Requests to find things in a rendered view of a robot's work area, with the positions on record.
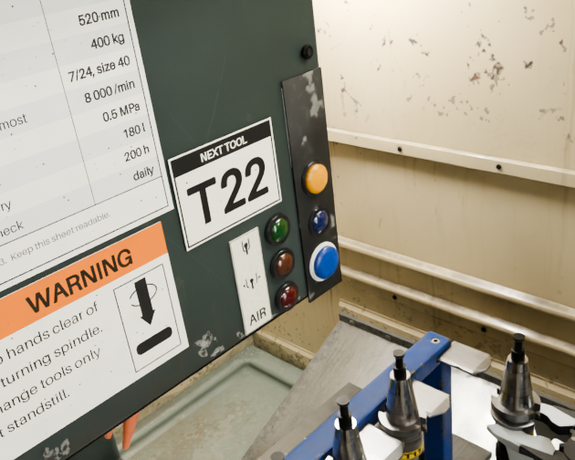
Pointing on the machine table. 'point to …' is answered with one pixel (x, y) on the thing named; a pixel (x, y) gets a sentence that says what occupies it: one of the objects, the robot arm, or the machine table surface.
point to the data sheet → (62, 134)
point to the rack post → (439, 430)
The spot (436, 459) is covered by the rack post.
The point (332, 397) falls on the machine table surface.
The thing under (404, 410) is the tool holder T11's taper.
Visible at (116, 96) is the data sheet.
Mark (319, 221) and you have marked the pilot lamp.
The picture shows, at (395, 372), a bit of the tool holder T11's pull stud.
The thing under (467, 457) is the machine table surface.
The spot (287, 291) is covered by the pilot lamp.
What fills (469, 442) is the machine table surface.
